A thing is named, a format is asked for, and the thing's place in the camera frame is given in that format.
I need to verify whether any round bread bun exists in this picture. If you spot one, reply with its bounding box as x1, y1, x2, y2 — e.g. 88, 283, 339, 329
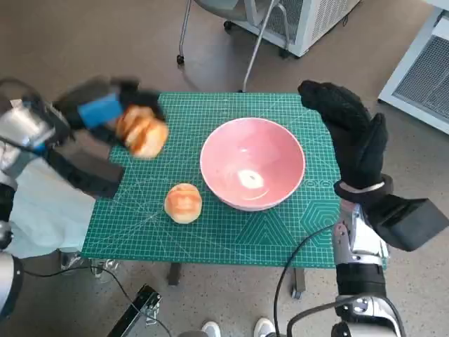
163, 182, 203, 225

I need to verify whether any white cabinet with mesh panels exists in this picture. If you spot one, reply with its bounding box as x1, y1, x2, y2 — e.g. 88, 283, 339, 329
377, 6, 449, 135
231, 0, 362, 59

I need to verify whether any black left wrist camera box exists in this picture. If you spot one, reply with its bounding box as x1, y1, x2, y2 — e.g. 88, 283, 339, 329
47, 145, 126, 199

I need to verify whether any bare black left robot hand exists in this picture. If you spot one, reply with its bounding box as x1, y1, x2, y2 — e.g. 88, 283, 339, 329
52, 77, 166, 145

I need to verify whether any black table leg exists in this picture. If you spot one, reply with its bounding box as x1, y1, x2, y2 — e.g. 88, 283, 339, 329
290, 268, 306, 300
167, 263, 182, 286

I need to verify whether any green cutting mat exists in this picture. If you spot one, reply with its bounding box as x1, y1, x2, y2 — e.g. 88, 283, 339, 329
81, 91, 344, 270

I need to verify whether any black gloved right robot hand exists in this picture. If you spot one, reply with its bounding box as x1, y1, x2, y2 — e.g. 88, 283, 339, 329
297, 79, 389, 192

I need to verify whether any white shoe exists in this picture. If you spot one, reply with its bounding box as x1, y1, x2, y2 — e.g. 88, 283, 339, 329
201, 320, 222, 337
253, 317, 276, 337

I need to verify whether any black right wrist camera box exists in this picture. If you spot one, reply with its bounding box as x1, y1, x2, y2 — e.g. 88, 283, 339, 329
370, 197, 449, 252

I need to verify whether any pink bowl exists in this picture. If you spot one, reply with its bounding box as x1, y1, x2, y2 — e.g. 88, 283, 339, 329
199, 117, 305, 212

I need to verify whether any black floor cable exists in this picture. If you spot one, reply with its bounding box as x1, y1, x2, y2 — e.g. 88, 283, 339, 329
20, 265, 176, 337

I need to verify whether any black metal stand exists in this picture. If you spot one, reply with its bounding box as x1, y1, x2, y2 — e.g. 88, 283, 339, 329
107, 284, 163, 337

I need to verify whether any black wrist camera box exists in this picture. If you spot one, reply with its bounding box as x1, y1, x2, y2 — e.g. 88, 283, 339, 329
47, 145, 126, 199
370, 197, 449, 252

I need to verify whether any grey chair with metal legs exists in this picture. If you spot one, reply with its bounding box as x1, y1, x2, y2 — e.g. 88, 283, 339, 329
177, 0, 293, 93

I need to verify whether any long braided bread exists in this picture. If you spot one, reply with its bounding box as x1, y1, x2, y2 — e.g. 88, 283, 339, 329
115, 105, 170, 161

